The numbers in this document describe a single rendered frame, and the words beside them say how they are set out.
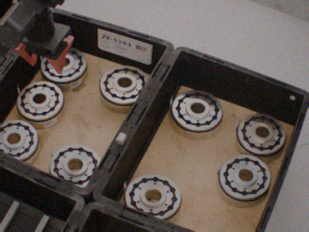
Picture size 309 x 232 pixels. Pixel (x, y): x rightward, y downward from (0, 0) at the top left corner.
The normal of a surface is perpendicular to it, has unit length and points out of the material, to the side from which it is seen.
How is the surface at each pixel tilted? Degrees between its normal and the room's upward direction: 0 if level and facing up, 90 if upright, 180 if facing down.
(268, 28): 0
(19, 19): 31
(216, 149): 0
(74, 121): 0
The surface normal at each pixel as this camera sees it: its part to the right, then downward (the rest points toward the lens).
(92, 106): 0.04, -0.62
